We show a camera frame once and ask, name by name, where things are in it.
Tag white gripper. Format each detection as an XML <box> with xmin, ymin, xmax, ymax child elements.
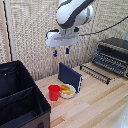
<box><xmin>45</xmin><ymin>27</ymin><xmax>81</xmax><ymax>58</ymax></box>

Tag red plastic cup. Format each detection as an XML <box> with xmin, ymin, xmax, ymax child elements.
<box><xmin>47</xmin><ymin>84</ymin><xmax>62</xmax><ymax>102</ymax></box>

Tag black fabric storage box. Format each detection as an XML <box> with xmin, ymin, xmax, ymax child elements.
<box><xmin>0</xmin><ymin>60</ymin><xmax>52</xmax><ymax>128</ymax></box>

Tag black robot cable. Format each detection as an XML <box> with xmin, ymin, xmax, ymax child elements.
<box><xmin>79</xmin><ymin>15</ymin><xmax>128</xmax><ymax>37</ymax></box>

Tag black wire oven rack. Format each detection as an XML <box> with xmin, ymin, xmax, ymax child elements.
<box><xmin>79</xmin><ymin>64</ymin><xmax>112</xmax><ymax>86</ymax></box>

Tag white bowl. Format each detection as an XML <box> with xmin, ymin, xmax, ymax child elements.
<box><xmin>59</xmin><ymin>83</ymin><xmax>77</xmax><ymax>100</ymax></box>

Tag dark vertical pole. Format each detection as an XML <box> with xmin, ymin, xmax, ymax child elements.
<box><xmin>2</xmin><ymin>0</ymin><xmax>13</xmax><ymax>63</ymax></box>

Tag black toaster oven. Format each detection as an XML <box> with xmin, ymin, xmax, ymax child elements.
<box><xmin>92</xmin><ymin>37</ymin><xmax>128</xmax><ymax>80</ymax></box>

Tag dark blue book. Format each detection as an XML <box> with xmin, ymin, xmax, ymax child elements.
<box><xmin>57</xmin><ymin>61</ymin><xmax>84</xmax><ymax>94</ymax></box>

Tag yellow food pieces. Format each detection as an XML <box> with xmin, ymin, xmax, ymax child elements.
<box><xmin>60</xmin><ymin>84</ymin><xmax>75</xmax><ymax>96</ymax></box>

